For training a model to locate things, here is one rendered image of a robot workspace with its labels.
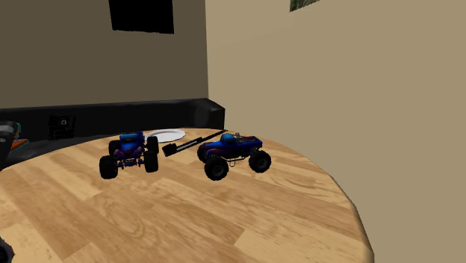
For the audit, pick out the blue hot rod monster truck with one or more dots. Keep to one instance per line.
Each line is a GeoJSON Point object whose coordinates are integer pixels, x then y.
{"type": "Point", "coordinates": [131, 146]}

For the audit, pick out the green wall picture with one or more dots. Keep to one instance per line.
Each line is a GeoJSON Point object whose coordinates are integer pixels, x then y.
{"type": "Point", "coordinates": [300, 3]}

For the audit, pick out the black sofa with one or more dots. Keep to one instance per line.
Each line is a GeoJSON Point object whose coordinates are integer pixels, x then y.
{"type": "Point", "coordinates": [109, 116]}

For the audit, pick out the blue pickup monster truck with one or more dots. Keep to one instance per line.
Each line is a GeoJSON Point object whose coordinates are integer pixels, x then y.
{"type": "Point", "coordinates": [229, 145]}

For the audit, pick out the white plate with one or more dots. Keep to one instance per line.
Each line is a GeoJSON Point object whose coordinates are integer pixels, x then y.
{"type": "Point", "coordinates": [167, 135]}

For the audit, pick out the black wall picture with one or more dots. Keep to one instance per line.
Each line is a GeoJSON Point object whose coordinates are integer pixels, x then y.
{"type": "Point", "coordinates": [142, 15]}

